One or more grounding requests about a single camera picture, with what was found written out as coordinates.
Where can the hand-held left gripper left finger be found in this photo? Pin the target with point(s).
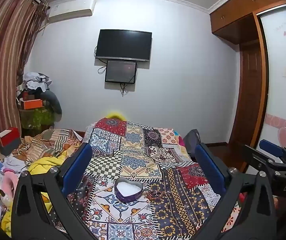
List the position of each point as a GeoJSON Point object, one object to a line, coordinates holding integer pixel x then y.
{"type": "Point", "coordinates": [79, 165]}

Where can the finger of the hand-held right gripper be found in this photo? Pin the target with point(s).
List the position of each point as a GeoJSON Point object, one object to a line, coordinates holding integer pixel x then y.
{"type": "Point", "coordinates": [260, 161]}
{"type": "Point", "coordinates": [270, 147]}

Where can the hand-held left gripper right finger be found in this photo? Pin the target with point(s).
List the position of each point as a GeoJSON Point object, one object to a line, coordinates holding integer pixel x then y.
{"type": "Point", "coordinates": [209, 166]}

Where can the heart-shaped purple tin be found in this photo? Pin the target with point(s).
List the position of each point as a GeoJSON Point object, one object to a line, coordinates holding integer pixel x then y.
{"type": "Point", "coordinates": [128, 190]}

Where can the yellow towel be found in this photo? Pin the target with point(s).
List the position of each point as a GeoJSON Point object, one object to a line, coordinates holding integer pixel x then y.
{"type": "Point", "coordinates": [45, 165]}

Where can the dark grey bag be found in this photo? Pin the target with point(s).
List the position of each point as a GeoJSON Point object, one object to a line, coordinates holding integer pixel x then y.
{"type": "Point", "coordinates": [193, 136]}

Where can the striped brown cloth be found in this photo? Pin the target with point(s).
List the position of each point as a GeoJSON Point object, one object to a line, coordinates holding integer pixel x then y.
{"type": "Point", "coordinates": [48, 142]}

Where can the white heart-print sliding door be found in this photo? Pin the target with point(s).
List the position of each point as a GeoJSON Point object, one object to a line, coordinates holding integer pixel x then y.
{"type": "Point", "coordinates": [280, 92]}

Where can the patchwork printed blanket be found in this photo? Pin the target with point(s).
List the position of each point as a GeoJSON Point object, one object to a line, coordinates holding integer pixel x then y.
{"type": "Point", "coordinates": [138, 155]}

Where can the yellow cloth behind bed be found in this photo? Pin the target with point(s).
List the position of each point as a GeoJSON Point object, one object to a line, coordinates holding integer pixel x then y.
{"type": "Point", "coordinates": [115, 115]}

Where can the green printed box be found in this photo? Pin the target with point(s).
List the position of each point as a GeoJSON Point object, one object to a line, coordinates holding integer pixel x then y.
{"type": "Point", "coordinates": [37, 117]}

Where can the pink plush toy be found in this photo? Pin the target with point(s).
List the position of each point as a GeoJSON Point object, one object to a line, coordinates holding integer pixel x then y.
{"type": "Point", "coordinates": [10, 180]}

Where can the red lidded box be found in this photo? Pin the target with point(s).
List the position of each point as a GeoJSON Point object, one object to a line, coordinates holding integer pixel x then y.
{"type": "Point", "coordinates": [8, 140]}

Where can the orange box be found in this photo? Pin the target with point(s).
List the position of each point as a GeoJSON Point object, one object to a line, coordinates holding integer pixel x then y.
{"type": "Point", "coordinates": [33, 104]}

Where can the pile of grey clothes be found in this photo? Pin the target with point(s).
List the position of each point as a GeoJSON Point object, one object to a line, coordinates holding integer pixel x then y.
{"type": "Point", "coordinates": [37, 81]}

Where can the striped brown curtain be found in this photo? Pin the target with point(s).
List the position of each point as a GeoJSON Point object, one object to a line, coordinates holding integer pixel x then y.
{"type": "Point", "coordinates": [5, 55]}

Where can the wooden wardrobe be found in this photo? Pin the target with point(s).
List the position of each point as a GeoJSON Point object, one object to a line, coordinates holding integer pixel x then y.
{"type": "Point", "coordinates": [232, 17]}

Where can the white air conditioner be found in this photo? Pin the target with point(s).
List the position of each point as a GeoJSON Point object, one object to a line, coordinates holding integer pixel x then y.
{"type": "Point", "coordinates": [70, 8]}

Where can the small black wall monitor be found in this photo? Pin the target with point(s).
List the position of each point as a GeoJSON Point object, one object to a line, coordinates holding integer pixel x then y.
{"type": "Point", "coordinates": [121, 71]}

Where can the large black wall television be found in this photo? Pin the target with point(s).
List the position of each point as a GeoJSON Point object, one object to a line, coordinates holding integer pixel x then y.
{"type": "Point", "coordinates": [124, 45]}

